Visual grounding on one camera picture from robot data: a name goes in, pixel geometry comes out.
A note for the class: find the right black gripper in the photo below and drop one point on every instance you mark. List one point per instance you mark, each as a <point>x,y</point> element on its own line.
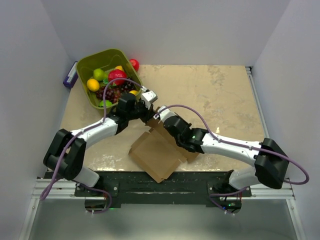
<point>186,123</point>

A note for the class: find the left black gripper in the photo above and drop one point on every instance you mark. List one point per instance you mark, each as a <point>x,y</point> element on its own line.
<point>148,111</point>

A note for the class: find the brown cardboard box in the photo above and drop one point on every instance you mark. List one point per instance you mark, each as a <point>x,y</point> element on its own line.
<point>156,152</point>

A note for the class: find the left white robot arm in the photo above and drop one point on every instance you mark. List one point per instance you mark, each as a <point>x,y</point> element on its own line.
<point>66,152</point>

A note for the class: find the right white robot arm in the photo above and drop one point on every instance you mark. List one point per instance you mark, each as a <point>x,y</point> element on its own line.
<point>263,158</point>

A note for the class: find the blue white small box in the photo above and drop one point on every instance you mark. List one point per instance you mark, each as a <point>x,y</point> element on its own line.
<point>72,76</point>

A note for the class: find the yellow lemon right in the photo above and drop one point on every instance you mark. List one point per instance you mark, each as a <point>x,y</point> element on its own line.
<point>134,92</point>

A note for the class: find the yellow lemon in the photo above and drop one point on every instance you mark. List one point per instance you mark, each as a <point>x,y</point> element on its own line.
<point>134,92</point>
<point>93,85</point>

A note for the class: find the green fruit front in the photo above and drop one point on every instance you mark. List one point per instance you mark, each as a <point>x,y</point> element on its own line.
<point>105,103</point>

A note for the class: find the dark purple grape bunch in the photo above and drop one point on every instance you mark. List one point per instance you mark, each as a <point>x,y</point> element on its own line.
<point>114,92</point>

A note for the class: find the red pomegranate in bin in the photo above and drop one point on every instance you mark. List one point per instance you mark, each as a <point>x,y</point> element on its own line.
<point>117,75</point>

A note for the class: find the red apple outside bin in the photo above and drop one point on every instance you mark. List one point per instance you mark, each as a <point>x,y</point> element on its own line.
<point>135,64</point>

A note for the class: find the yellow fruit at back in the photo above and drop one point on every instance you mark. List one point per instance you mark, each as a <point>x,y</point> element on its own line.
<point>119,67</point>

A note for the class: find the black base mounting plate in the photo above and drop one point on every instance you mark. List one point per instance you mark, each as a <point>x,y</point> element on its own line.
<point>181,188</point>

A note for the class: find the yellow lemon left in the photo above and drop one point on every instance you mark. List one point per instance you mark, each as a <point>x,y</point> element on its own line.
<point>93,85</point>

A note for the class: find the green pear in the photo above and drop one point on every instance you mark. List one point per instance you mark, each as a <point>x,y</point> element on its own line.
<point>99,75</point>

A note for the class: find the green plastic bin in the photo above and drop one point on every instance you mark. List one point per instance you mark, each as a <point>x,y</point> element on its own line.
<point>105,60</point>

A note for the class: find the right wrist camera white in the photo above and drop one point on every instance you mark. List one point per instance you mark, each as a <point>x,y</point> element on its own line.
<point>163,113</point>

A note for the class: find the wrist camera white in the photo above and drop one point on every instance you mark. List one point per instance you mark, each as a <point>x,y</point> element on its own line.
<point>149,97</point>
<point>163,113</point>

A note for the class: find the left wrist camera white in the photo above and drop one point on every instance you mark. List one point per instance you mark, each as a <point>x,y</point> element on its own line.
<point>149,97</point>

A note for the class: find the aluminium frame rail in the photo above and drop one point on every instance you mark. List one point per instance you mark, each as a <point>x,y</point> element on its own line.
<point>260,191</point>

